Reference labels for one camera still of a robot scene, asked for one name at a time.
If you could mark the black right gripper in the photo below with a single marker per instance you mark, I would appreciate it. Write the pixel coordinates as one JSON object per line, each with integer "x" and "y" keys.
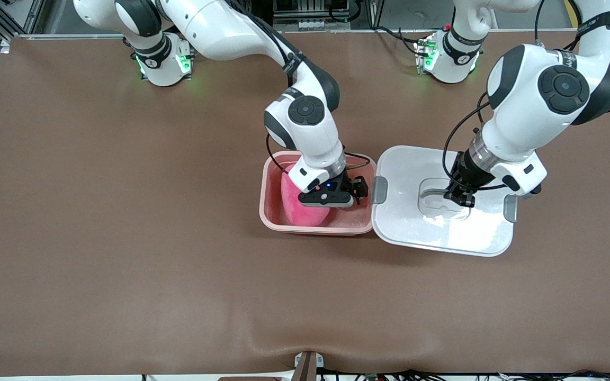
{"x": 345, "y": 184}

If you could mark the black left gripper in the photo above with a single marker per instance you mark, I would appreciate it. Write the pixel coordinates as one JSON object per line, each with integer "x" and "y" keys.
{"x": 465, "y": 173}

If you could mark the pink plush toy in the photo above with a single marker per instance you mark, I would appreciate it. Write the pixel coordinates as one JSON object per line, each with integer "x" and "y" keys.
{"x": 305, "y": 214}

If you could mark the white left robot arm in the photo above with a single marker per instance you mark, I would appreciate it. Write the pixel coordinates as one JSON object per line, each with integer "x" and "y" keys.
{"x": 527, "y": 106}

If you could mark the pink plastic storage box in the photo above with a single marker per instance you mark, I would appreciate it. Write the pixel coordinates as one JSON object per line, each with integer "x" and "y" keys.
{"x": 347, "y": 219}

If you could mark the black equipment box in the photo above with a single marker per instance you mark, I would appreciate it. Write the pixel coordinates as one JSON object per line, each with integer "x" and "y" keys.
{"x": 310, "y": 6}

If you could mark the silver base connector panel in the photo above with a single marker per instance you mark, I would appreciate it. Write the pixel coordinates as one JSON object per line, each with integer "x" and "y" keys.
{"x": 425, "y": 55}
{"x": 184, "y": 58}

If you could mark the aluminium frame post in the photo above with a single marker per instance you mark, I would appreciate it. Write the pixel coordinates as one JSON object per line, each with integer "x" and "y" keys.
{"x": 375, "y": 13}
{"x": 34, "y": 16}

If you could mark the aluminium camera mount post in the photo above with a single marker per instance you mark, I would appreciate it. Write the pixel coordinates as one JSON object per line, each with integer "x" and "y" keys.
{"x": 307, "y": 368}

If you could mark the silver table edge rail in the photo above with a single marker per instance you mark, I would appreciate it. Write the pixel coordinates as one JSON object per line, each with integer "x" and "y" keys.
{"x": 72, "y": 36}

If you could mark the silver table corner bracket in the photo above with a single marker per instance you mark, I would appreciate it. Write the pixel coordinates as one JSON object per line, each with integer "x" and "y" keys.
{"x": 5, "y": 46}

